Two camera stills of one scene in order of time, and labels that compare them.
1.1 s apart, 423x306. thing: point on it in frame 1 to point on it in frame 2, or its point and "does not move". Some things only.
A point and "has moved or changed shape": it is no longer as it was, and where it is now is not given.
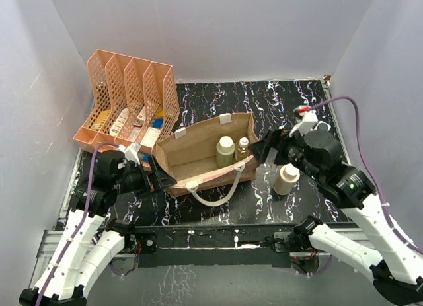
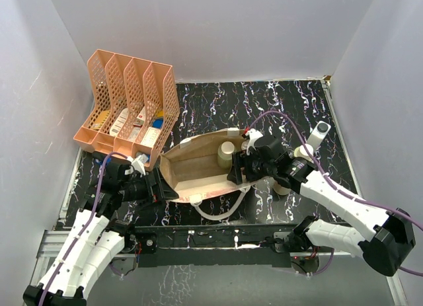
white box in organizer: (119, 122) does not move
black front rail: (211, 245) does not move
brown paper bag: (210, 155) has moved or changed shape
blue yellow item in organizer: (158, 121) does not move
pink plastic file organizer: (135, 101) does not move
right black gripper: (260, 149) to (238, 161)
